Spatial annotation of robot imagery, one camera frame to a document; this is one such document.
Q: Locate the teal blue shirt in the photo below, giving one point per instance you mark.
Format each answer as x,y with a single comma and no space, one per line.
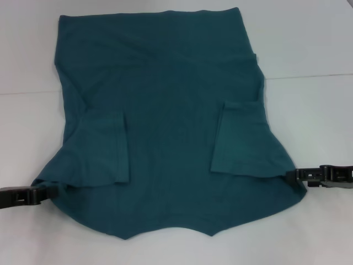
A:
165,124

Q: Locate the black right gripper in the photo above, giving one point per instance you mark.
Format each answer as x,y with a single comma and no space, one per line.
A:
339,176

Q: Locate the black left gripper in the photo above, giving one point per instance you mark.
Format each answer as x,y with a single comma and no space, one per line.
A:
6,198

